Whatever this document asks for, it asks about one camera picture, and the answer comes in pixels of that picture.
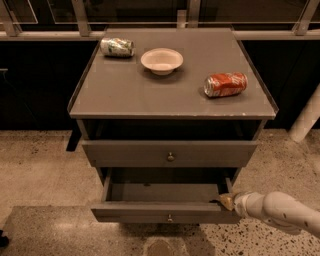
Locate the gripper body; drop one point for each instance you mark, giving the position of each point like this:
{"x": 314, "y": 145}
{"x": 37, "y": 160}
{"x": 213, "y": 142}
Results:
{"x": 242, "y": 203}

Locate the grey drawer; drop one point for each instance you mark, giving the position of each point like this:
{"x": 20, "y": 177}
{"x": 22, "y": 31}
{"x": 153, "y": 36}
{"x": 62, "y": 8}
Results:
{"x": 165, "y": 195}
{"x": 168, "y": 154}

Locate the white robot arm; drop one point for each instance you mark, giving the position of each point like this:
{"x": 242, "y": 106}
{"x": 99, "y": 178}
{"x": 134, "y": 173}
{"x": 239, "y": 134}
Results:
{"x": 276, "y": 209}

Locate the grey drawer cabinet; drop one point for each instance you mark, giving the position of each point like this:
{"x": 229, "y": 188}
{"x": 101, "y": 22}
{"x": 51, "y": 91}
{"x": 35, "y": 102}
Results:
{"x": 120, "y": 99}

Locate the grey top drawer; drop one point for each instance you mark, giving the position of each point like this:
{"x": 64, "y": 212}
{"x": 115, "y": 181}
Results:
{"x": 168, "y": 154}

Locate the red orange soda can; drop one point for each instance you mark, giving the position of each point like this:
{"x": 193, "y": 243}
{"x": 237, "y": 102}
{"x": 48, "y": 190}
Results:
{"x": 225, "y": 84}

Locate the white paper bowl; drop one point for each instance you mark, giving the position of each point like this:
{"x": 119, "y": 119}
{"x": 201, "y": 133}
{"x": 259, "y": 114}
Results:
{"x": 162, "y": 61}

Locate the green white soda can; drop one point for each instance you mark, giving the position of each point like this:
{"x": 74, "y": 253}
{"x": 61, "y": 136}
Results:
{"x": 117, "y": 47}

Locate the black object at floor edge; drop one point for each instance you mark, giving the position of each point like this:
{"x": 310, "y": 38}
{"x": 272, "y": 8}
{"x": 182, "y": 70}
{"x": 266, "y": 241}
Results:
{"x": 4, "y": 241}

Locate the white diagonal post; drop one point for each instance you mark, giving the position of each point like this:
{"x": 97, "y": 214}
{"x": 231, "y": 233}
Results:
{"x": 307, "y": 118}

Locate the metal railing frame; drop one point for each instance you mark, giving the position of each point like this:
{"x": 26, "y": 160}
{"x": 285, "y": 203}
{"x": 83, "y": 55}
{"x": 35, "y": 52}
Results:
{"x": 189, "y": 18}

